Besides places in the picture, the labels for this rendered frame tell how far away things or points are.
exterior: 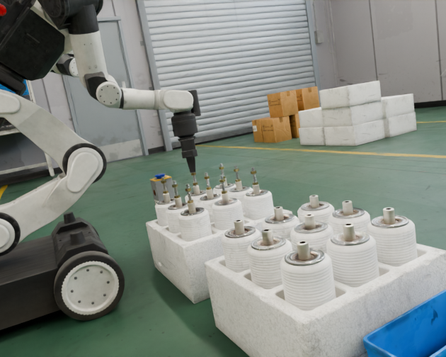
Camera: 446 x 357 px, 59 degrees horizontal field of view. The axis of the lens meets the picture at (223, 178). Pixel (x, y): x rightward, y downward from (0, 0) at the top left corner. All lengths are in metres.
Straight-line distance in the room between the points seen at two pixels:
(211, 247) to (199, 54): 5.75
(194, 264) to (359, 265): 0.53
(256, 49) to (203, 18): 1.07
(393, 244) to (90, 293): 0.85
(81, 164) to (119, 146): 4.97
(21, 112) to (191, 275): 0.73
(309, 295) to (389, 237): 0.23
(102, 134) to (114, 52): 1.23
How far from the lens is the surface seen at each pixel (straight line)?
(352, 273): 0.82
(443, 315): 0.94
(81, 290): 1.28
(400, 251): 0.90
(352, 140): 3.82
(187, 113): 1.43
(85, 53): 1.32
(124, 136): 6.36
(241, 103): 6.99
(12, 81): 1.42
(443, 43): 6.79
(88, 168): 1.39
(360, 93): 3.86
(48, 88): 6.29
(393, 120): 4.12
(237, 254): 0.93
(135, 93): 1.39
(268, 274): 0.84
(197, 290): 1.22
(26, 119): 1.40
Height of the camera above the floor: 0.55
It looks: 10 degrees down
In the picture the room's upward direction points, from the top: 10 degrees counter-clockwise
